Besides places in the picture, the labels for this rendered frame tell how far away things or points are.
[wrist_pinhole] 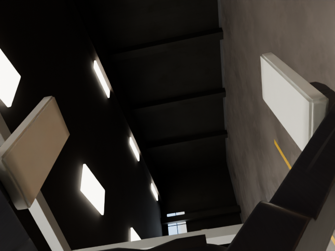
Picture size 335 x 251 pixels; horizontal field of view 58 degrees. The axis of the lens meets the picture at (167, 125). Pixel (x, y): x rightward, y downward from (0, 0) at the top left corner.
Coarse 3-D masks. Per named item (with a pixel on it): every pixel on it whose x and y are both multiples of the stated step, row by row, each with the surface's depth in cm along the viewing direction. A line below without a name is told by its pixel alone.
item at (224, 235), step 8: (240, 224) 314; (192, 232) 318; (200, 232) 316; (208, 232) 314; (216, 232) 312; (224, 232) 310; (232, 232) 308; (144, 240) 322; (152, 240) 319; (160, 240) 317; (168, 240) 315; (208, 240) 308; (216, 240) 309; (224, 240) 309; (88, 248) 328; (96, 248) 325; (104, 248) 323; (112, 248) 321; (128, 248) 317; (136, 248) 315; (144, 248) 313
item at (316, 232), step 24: (312, 144) 10; (312, 168) 9; (288, 192) 8; (312, 192) 8; (264, 216) 7; (288, 216) 7; (312, 216) 7; (240, 240) 7; (264, 240) 7; (288, 240) 6; (312, 240) 7
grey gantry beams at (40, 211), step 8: (0, 120) 249; (0, 128) 247; (0, 136) 248; (8, 136) 256; (0, 144) 251; (40, 192) 289; (40, 200) 287; (32, 208) 285; (40, 208) 285; (48, 208) 298; (32, 216) 290; (40, 216) 290; (48, 216) 296; (40, 224) 295; (48, 224) 295; (56, 224) 308; (48, 232) 300; (56, 232) 305; (48, 240) 305; (56, 240) 305; (64, 240) 318; (56, 248) 311; (64, 248) 315
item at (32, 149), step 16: (32, 112) 17; (48, 112) 18; (16, 128) 15; (32, 128) 16; (48, 128) 17; (64, 128) 20; (16, 144) 14; (32, 144) 15; (48, 144) 17; (0, 160) 13; (16, 160) 14; (32, 160) 15; (48, 160) 17; (0, 176) 13; (16, 176) 14; (32, 176) 15; (16, 192) 14; (32, 192) 15; (16, 208) 14
